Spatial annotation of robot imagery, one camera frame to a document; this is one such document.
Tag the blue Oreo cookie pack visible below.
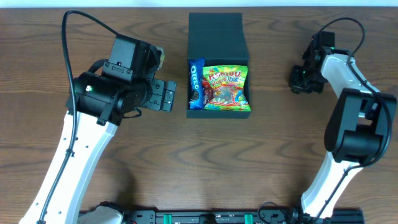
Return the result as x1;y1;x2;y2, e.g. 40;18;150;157
189;58;205;110

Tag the green gummy candy bag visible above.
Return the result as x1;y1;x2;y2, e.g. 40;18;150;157
202;65;251;112

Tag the dark green box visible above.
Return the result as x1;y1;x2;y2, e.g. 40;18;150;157
186;12;251;119

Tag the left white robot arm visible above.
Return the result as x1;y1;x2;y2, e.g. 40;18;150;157
20;34;176;223

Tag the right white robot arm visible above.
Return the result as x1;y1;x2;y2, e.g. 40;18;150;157
288;31;397;223

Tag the red snack bag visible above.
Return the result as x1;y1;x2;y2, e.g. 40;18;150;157
202;77;213;105

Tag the black mounting rail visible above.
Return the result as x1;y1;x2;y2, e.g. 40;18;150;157
77;201;364;224

